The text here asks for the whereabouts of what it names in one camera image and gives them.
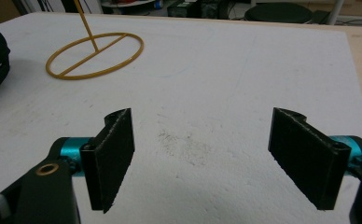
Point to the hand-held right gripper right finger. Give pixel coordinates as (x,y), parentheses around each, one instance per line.
(306,161)

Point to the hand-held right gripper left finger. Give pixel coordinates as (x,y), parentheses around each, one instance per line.
(107,161)

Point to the white foam mat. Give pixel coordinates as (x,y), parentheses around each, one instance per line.
(201,77)

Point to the black round stool seat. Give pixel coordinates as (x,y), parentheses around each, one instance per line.
(278,12)

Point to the white pole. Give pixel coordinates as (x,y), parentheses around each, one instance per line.
(335,11)

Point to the black equipment box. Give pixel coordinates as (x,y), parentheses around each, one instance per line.
(197,8)

